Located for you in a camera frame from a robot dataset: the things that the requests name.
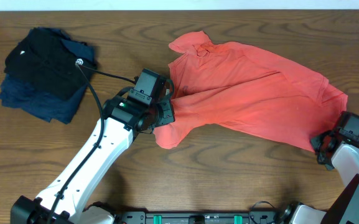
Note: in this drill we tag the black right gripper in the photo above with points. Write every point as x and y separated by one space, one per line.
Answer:
316 141

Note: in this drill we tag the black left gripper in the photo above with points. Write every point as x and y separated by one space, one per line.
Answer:
167 117

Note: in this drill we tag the red t-shirt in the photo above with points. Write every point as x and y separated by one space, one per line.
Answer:
247 89

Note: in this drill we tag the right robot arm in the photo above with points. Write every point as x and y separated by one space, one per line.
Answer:
340 152

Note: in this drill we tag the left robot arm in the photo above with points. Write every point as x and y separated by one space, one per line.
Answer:
64 200

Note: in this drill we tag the black folded shirt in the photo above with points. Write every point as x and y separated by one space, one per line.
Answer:
46 59

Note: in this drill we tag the navy blue folded shirt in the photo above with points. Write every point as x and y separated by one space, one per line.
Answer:
16 93

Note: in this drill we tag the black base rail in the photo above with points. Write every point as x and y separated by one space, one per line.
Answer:
258 217

